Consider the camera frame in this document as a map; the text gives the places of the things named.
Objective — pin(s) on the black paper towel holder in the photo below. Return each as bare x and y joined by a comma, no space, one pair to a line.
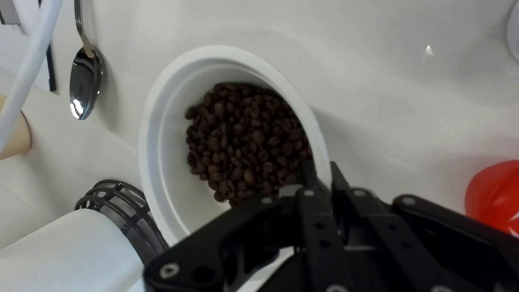
128,210

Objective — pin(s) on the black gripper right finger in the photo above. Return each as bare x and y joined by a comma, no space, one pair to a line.
396,258

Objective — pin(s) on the white paper towel roll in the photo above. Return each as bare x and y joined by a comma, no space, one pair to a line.
45,244

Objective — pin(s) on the white bowl with coffee beans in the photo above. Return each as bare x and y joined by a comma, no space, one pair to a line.
219,127

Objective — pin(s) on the metal spoon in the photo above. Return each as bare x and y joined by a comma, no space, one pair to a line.
88,70

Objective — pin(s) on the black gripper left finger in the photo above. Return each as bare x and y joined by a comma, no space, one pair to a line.
321,242

